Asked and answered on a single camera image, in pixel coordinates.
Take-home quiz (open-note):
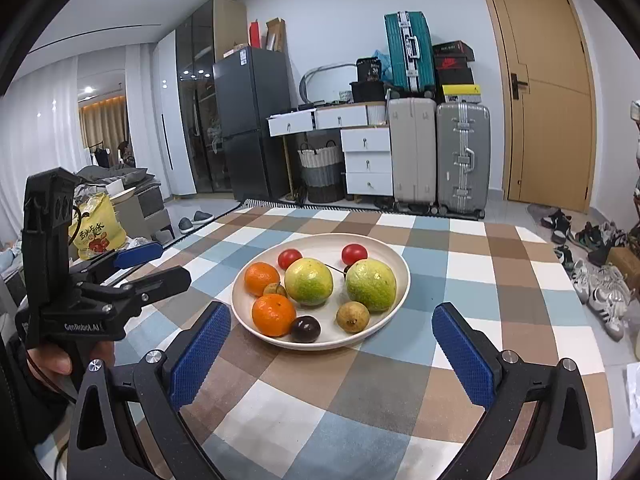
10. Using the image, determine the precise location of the dark purple plum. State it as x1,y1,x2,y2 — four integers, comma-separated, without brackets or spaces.
290,315,322,344

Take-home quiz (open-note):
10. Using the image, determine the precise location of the red cherry tomato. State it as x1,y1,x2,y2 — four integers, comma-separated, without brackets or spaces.
341,243,368,266
277,248,304,271

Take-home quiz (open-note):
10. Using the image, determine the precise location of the yellow plastic bag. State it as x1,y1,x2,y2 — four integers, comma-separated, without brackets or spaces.
72,192,126,261

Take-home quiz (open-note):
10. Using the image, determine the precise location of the yellow-green guava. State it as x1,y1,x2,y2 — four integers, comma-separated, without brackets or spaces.
345,258,398,312
284,258,335,307

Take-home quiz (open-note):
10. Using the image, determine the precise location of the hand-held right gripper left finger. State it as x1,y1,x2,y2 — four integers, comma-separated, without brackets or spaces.
67,301,233,480

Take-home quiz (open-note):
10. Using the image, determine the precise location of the black labelled bag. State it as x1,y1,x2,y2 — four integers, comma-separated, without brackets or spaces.
356,58,383,82

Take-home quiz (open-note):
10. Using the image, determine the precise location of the teal suitcase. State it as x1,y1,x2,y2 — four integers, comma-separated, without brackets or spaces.
384,11,436,98

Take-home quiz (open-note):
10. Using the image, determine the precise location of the silver suitcase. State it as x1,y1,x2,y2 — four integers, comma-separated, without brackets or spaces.
435,101,492,218

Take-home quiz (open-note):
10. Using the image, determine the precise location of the white sheer curtain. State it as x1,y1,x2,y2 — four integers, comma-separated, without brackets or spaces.
0,42,156,241

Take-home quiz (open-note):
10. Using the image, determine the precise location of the loose pile of shoes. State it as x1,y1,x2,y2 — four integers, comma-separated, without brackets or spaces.
540,207,640,342

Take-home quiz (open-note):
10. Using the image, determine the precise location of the orange mandarin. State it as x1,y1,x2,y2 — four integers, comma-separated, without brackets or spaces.
244,262,282,297
251,293,297,338

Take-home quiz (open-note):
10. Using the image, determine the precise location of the white drawer cabinet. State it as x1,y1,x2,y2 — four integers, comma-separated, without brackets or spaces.
266,102,396,197

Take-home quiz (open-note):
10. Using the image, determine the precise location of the checked tablecloth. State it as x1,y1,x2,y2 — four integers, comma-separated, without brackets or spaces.
30,205,616,480

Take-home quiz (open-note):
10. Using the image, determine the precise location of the person's left hand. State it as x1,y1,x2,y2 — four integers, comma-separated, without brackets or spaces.
25,344,76,385

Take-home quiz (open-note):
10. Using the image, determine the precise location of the grey bedding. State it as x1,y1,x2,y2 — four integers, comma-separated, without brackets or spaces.
75,165,156,196

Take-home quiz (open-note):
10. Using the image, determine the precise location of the woven laundry basket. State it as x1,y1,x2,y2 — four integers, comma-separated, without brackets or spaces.
298,140,346,203

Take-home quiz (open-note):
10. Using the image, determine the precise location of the grey nightstand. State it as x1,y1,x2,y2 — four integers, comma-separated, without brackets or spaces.
110,182,168,242

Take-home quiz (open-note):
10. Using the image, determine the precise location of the black storage box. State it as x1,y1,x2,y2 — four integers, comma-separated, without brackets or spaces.
350,80,388,104

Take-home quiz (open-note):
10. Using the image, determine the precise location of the dark glass wardrobe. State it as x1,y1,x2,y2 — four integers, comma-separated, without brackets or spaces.
175,0,248,196

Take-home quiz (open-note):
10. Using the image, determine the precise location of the beige suitcase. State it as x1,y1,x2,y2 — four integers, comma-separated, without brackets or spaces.
387,96,437,211

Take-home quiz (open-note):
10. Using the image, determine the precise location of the wooden door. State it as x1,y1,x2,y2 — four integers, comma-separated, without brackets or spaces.
474,0,598,213

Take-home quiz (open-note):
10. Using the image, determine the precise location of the dark grey fridge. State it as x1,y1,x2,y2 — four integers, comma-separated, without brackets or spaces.
212,46,301,203

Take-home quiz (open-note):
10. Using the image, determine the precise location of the small brown kiwi fruit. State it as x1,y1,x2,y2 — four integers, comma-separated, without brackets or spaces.
335,301,371,333

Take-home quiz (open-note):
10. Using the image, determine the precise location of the wooden stick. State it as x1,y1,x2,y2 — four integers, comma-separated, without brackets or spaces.
281,135,294,202

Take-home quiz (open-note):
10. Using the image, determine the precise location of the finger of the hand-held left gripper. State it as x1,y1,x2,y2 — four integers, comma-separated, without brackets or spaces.
67,241,165,281
75,266,192,311

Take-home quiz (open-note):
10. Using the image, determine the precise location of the cardboard box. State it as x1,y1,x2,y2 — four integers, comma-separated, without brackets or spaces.
607,246,640,281

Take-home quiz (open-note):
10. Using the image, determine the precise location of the plain black shoe box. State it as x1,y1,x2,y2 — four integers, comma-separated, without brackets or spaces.
437,67,475,87

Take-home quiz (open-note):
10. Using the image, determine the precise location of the bent metal tube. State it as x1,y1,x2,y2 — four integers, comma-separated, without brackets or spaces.
300,63,357,106

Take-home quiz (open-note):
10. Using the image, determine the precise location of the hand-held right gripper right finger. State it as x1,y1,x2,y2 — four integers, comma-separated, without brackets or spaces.
431,301,598,480

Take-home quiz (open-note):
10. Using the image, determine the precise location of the cream round plate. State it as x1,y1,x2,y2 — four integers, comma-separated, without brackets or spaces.
231,232,412,350

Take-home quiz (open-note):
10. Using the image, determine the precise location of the white paper sheet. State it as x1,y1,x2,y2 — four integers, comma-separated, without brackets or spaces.
622,362,640,436

